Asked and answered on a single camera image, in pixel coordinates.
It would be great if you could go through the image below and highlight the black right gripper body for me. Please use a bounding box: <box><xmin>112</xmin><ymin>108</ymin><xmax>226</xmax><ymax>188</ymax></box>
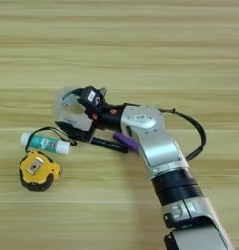
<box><xmin>86</xmin><ymin>101</ymin><xmax>126</xmax><ymax>133</ymax></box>

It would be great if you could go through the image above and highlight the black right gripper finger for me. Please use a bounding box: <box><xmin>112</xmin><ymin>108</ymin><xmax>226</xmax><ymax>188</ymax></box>
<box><xmin>62</xmin><ymin>87</ymin><xmax>85</xmax><ymax>99</ymax></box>
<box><xmin>55</xmin><ymin>120</ymin><xmax>94</xmax><ymax>143</ymax></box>

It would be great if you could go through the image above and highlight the clear adhesive tape roll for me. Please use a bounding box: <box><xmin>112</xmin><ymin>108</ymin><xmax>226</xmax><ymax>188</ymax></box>
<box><xmin>52</xmin><ymin>85</ymin><xmax>97</xmax><ymax>132</ymax></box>

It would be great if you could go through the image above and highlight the purple rectangular block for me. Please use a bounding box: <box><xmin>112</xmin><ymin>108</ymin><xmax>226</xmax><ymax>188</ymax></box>
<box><xmin>112</xmin><ymin>131</ymin><xmax>140</xmax><ymax>156</ymax></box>

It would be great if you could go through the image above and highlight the small black box white label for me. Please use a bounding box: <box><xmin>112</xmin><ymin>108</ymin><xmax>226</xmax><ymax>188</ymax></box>
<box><xmin>78</xmin><ymin>85</ymin><xmax>108</xmax><ymax>115</ymax></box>

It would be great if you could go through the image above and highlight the black marker pen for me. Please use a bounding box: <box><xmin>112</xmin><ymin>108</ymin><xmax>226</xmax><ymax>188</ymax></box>
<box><xmin>89</xmin><ymin>136</ymin><xmax>130</xmax><ymax>154</ymax></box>

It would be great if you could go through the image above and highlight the white green glue stick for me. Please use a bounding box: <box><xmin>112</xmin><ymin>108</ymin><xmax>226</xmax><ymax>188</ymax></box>
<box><xmin>20</xmin><ymin>132</ymin><xmax>72</xmax><ymax>156</ymax></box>

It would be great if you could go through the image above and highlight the yellow black tape measure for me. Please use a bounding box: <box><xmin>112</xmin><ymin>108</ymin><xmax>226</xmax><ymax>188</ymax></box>
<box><xmin>18</xmin><ymin>126</ymin><xmax>78</xmax><ymax>193</ymax></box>

